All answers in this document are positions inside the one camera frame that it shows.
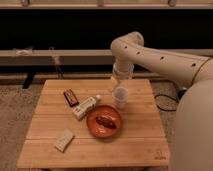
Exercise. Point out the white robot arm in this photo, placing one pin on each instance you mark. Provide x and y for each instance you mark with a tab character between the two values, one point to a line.
192	143

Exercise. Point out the orange plate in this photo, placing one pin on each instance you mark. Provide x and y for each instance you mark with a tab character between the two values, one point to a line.
100	131

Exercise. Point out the wooden shelf rail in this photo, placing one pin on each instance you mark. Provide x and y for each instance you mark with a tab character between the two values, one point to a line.
56	56

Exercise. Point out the brown and black eraser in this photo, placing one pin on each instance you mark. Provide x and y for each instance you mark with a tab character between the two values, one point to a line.
71	98

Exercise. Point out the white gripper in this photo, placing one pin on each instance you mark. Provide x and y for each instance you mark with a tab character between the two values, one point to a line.
121	75

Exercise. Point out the clear plastic cup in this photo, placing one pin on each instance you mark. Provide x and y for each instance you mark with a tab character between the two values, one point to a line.
120	97

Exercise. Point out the brown sausage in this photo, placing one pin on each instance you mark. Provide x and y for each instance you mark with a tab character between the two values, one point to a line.
106	122

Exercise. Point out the wooden table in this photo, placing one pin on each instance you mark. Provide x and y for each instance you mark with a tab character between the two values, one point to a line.
141	141

